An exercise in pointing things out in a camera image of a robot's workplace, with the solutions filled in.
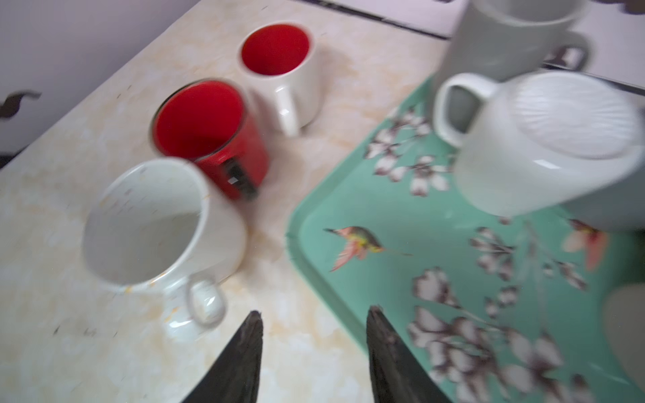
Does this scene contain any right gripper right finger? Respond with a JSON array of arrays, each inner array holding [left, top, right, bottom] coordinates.
[[366, 306, 449, 403]]

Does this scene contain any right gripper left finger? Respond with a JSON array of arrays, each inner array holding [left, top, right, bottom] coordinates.
[[184, 311, 264, 403]]

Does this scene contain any cream beige mug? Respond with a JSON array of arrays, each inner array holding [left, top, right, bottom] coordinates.
[[82, 157, 248, 343]]

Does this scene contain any red mug black handle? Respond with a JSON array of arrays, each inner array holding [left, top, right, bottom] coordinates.
[[149, 79, 270, 201]]

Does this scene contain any white mug red inside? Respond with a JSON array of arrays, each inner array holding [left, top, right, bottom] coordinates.
[[237, 21, 324, 137]]

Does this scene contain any pale pink mug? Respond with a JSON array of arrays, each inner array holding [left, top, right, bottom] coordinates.
[[602, 283, 644, 391]]

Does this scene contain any white ribbed base mug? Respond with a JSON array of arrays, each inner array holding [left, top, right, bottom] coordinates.
[[433, 72, 644, 217]]

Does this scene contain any light grey mug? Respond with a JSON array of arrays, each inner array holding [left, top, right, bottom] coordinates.
[[558, 161, 644, 232]]

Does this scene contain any dark grey mug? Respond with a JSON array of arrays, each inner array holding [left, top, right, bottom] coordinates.
[[428, 0, 592, 127]]

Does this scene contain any green floral serving tray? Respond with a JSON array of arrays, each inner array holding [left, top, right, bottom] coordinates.
[[287, 84, 644, 402]]

